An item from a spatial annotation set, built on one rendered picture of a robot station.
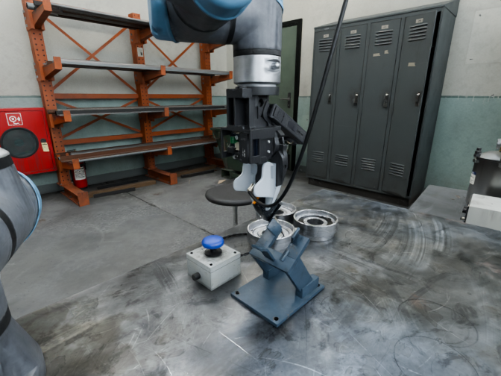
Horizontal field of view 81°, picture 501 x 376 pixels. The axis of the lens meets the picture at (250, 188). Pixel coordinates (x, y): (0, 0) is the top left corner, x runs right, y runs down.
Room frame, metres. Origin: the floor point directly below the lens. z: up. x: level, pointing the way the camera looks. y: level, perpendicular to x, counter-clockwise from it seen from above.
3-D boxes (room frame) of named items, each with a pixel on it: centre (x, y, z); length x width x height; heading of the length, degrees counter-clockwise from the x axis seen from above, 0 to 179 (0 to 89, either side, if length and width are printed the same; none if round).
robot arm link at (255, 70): (0.50, -0.01, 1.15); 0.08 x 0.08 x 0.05
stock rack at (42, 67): (3.97, 1.26, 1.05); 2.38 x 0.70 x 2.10; 136
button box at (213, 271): (0.47, 0.07, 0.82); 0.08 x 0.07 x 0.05; 136
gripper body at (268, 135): (0.49, -0.01, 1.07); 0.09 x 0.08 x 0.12; 135
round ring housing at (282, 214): (0.71, -0.07, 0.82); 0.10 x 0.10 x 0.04
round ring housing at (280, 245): (0.59, -0.05, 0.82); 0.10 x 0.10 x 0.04
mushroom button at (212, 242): (0.47, 0.07, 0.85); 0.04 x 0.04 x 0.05
